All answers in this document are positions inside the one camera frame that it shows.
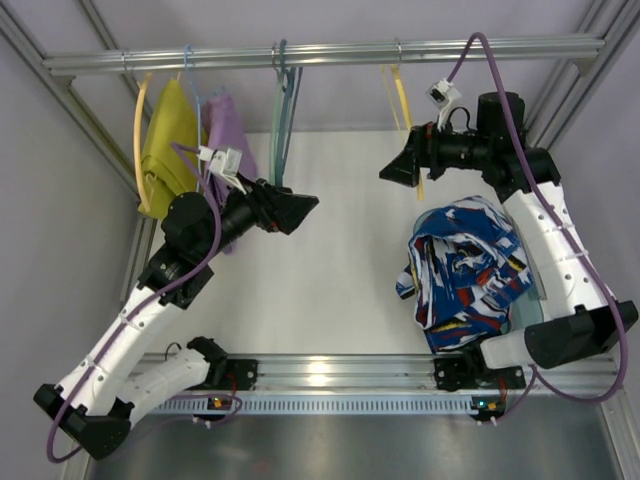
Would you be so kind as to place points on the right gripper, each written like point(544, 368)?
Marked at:
point(424, 153)

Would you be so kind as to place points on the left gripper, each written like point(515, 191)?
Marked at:
point(267, 205)

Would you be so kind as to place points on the yellow hanger with trousers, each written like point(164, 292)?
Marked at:
point(397, 98)

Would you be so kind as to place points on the blue white patterned trousers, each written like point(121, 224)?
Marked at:
point(450, 280)

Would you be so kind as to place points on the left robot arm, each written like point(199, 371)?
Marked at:
point(99, 402)

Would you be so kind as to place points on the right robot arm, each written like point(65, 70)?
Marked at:
point(507, 281)

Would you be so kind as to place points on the green empty hanger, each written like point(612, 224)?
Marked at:
point(280, 111)

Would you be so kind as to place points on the teal blue empty hanger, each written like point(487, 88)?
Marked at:
point(296, 74)

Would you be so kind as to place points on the light blue hanger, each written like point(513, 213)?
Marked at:
point(202, 166)

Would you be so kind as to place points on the yellow hanger on left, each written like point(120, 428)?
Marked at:
point(144, 180)

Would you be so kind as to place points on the purple garment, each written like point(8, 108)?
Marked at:
point(225, 128)

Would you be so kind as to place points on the mustard yellow garment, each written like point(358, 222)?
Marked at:
point(172, 121)

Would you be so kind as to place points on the teal plastic basket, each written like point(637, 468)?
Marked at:
point(527, 310)

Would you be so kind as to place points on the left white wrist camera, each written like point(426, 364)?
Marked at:
point(223, 164)

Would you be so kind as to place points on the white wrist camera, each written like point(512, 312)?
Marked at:
point(446, 97)
point(223, 164)

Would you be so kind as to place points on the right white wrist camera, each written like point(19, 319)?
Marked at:
point(446, 97)

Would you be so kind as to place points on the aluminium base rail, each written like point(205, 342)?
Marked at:
point(291, 374)

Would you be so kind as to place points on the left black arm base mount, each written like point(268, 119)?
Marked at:
point(231, 375)

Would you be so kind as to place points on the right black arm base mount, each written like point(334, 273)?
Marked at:
point(459, 371)

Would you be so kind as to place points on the slotted grey cable duct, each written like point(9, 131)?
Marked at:
point(420, 403)

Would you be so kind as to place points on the right aluminium frame post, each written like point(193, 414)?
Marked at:
point(572, 83)

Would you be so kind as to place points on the aluminium frame post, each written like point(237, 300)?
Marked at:
point(25, 45)
point(572, 83)

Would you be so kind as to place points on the aluminium hanging rail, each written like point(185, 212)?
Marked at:
point(132, 61)

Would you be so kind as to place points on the left aluminium frame post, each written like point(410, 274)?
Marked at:
point(25, 45)

